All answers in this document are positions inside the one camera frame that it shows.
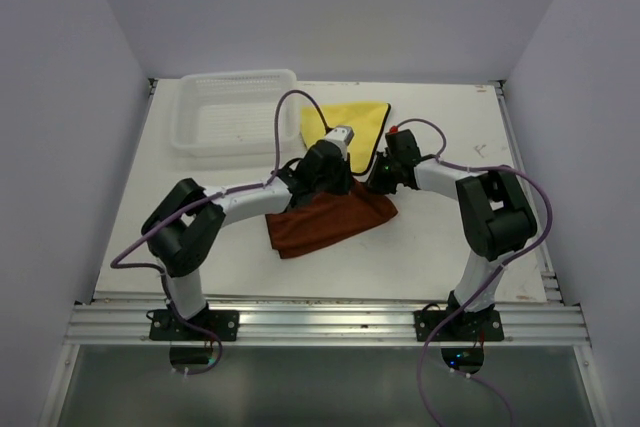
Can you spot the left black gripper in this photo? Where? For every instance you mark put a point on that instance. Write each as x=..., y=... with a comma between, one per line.
x=346, y=178

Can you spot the aluminium mounting rail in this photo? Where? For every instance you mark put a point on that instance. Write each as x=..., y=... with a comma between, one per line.
x=126, y=320

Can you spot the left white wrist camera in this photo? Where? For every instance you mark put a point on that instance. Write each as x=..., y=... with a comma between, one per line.
x=341, y=136

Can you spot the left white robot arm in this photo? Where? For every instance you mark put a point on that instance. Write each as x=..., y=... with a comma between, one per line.
x=182, y=229

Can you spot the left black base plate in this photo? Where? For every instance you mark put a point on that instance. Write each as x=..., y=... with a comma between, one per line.
x=166, y=327

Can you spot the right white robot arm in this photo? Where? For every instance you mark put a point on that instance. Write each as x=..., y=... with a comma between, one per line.
x=497, y=222

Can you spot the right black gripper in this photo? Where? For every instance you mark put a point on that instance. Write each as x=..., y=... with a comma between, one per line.
x=374, y=184

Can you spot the yellow towel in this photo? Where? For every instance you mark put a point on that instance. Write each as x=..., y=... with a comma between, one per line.
x=367, y=120

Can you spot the white plastic basket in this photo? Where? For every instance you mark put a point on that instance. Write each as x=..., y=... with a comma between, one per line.
x=233, y=113

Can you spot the brown towel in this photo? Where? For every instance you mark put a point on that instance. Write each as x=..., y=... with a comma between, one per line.
x=327, y=220

